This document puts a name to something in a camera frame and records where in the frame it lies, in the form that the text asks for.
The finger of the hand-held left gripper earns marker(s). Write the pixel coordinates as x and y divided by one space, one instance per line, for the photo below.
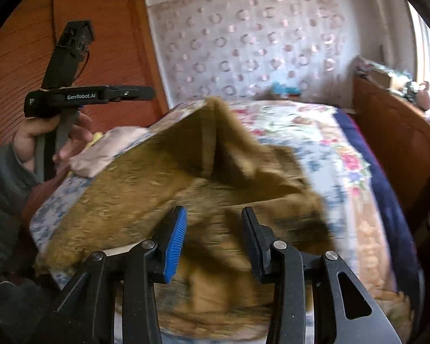
132 93

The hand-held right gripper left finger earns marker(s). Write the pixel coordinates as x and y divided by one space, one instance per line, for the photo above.
175 243

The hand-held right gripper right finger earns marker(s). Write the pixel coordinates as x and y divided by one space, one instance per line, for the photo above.
254 243

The olive patterned garment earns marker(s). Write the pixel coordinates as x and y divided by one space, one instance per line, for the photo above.
147 186

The person's left forearm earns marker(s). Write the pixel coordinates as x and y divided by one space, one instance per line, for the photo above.
7 200

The person's left hand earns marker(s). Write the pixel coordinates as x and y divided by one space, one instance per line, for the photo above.
27 132

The yellow cloth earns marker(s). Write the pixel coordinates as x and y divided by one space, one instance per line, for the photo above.
96 139

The pale pink cloth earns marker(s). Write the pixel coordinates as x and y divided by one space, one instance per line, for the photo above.
100 150

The floral bed quilt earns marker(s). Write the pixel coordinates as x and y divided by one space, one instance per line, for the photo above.
347 186

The white circle-patterned curtain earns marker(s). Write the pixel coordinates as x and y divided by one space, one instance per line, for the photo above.
254 43

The navy blue blanket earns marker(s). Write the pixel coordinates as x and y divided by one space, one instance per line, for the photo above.
387 193

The blue toy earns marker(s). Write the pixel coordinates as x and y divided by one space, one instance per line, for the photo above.
285 89

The wooden desk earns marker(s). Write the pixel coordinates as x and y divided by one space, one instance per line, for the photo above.
390 136

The cardboard box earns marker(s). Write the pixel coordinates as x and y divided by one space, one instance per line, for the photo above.
383 73

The pink figurine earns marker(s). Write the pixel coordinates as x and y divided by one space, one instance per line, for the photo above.
423 96

